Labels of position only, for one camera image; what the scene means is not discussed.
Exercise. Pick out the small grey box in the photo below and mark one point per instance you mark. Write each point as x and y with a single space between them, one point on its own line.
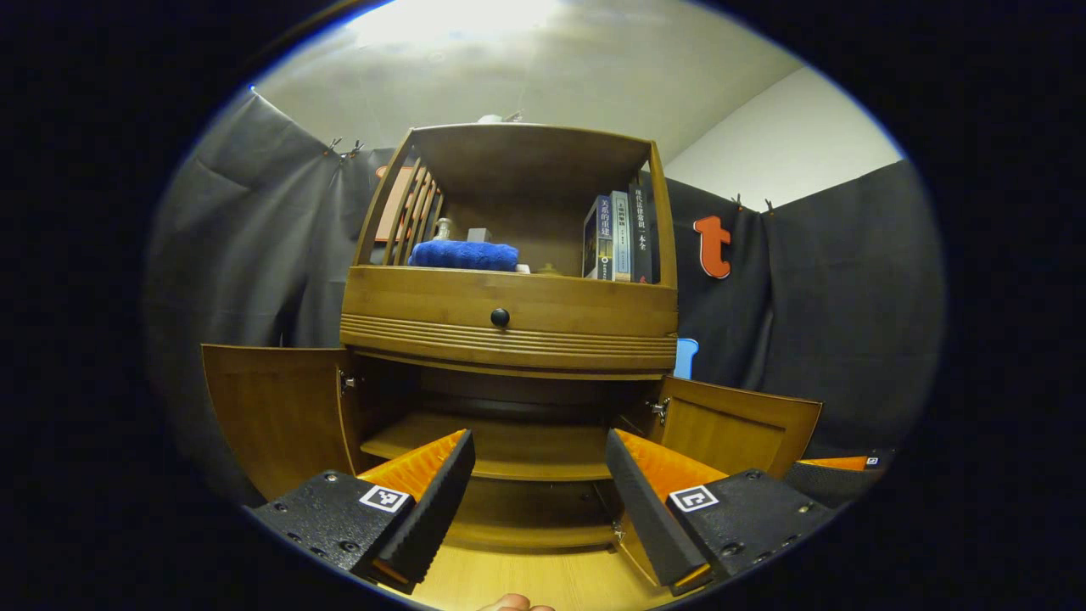
479 234

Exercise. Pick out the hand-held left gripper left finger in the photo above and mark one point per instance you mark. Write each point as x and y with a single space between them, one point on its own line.
437 518

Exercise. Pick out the black backdrop cloth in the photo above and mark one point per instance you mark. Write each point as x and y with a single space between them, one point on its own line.
246 255

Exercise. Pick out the wooden cabinet drawer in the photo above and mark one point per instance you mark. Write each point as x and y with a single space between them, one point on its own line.
441 305

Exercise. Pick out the wooden double-door shoe cabinet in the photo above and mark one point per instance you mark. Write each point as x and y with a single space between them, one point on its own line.
526 161

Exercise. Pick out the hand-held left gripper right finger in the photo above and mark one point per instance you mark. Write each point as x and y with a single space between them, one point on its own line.
649 518

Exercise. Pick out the wooden cabinet door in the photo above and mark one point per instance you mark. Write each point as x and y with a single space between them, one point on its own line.
271 407
738 424

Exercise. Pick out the black round drawer knob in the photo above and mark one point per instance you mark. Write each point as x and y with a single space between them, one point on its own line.
500 317

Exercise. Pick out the blue folded towel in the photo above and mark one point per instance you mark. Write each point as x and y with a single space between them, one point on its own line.
462 255

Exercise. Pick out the white pump bottle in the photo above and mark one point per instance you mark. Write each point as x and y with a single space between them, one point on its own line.
443 229

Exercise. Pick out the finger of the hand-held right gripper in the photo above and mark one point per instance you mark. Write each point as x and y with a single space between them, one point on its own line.
836 484

